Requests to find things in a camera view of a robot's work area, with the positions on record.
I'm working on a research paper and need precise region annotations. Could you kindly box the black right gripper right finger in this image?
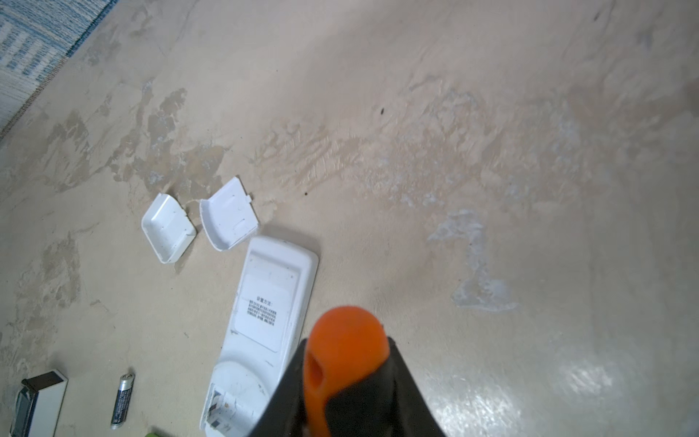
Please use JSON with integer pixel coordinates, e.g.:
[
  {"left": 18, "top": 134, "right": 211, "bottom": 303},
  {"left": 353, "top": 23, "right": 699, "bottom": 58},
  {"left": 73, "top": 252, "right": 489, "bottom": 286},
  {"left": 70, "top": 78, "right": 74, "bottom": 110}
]
[{"left": 388, "top": 337, "right": 445, "bottom": 437}]

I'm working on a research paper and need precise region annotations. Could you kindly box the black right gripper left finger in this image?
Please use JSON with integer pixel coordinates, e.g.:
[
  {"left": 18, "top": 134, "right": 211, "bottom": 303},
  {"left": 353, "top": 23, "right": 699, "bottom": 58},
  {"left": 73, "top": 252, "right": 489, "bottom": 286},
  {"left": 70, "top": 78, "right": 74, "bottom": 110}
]
[{"left": 249, "top": 339, "right": 307, "bottom": 437}]

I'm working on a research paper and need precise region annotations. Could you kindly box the orange black handle screwdriver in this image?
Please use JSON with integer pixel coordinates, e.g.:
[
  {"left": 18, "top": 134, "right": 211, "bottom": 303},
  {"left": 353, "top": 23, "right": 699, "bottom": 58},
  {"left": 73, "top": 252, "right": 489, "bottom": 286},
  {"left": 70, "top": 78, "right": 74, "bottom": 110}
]
[{"left": 303, "top": 306, "right": 395, "bottom": 436}]

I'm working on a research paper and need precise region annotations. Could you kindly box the white remote control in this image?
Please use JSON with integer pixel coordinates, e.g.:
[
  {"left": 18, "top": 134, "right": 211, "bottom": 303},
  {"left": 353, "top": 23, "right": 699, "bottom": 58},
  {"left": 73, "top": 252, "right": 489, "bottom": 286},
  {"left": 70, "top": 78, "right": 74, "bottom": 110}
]
[{"left": 200, "top": 236, "right": 319, "bottom": 436}]

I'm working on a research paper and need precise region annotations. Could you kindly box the black silver battery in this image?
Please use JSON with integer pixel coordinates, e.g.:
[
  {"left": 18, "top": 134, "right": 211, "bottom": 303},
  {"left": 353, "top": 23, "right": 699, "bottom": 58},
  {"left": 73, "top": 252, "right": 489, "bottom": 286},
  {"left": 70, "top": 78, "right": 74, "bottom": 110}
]
[{"left": 110, "top": 373, "right": 135, "bottom": 430}]

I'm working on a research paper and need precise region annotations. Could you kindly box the white battery cover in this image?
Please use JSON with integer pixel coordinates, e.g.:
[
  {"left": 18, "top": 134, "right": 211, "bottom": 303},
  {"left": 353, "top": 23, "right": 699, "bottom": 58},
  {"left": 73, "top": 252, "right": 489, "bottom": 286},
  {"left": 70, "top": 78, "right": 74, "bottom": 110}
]
[
  {"left": 141, "top": 193, "right": 197, "bottom": 264},
  {"left": 200, "top": 177, "right": 260, "bottom": 251}
]

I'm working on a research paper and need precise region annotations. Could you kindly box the slim white remote black screen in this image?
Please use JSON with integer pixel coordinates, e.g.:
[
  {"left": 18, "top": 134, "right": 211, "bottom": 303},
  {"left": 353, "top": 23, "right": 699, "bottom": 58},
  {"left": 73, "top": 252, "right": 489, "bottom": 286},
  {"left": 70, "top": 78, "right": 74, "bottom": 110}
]
[{"left": 9, "top": 370, "right": 68, "bottom": 437}]

